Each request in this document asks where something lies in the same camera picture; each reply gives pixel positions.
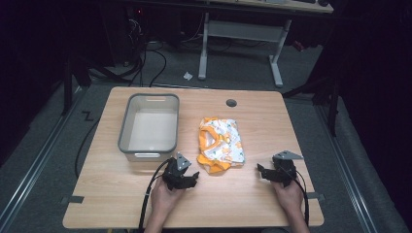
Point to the grey rimmed white plastic bin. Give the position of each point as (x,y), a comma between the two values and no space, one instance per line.
(149,126)

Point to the black metal stand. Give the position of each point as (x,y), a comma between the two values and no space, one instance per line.
(327,97)
(69,84)

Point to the crumpled white paper scrap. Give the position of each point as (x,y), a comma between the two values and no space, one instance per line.
(187,76)

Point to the orange and white patterned garment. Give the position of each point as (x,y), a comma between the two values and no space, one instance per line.
(221,145)

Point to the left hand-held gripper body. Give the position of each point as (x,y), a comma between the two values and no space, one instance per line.
(176,174)

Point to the grey tape strip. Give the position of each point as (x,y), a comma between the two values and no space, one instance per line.
(72,199)
(316,195)

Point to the person's left hand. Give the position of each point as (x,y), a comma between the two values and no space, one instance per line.
(165,196)

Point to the person's right hand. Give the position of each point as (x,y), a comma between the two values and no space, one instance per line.
(287,196)

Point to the white metal desk frame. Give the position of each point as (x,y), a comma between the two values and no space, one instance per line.
(240,36)

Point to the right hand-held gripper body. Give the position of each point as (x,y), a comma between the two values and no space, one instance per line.
(282,170)

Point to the metal floor rail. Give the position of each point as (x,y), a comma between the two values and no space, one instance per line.
(35,161)
(346,168)

